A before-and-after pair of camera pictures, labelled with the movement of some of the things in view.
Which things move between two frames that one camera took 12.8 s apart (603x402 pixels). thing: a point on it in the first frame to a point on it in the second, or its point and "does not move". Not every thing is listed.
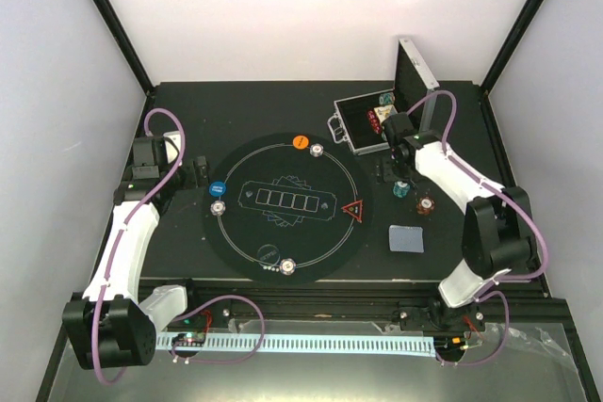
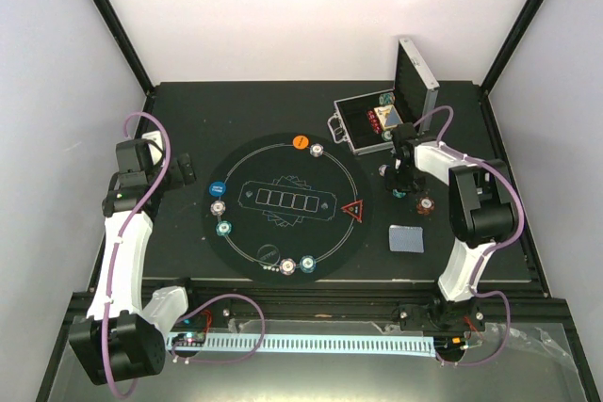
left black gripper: x=203 y=171 to x=187 y=170
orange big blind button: x=301 y=141 does not move
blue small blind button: x=218 y=188 does not move
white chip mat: x=218 y=207 does not move
